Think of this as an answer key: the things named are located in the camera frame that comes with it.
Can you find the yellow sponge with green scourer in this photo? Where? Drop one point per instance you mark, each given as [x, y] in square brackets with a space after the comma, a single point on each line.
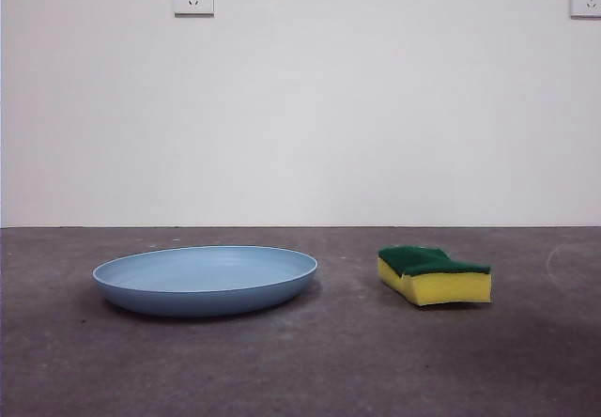
[441, 290]

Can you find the blue round plate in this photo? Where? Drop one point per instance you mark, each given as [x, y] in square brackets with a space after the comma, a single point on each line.
[202, 295]

